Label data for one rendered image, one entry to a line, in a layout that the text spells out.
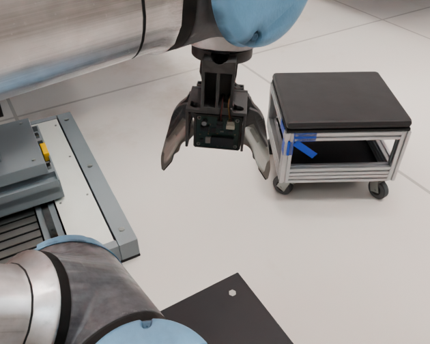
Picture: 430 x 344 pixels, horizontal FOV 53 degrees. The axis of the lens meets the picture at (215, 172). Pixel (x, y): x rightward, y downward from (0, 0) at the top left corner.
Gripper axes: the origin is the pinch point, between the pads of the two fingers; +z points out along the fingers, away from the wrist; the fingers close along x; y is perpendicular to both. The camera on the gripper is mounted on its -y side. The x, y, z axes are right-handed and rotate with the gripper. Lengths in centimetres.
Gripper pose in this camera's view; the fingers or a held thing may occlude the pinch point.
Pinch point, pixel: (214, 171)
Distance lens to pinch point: 62.6
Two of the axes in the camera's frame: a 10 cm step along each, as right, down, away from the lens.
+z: -0.5, 8.1, 5.9
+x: 10.0, 0.9, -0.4
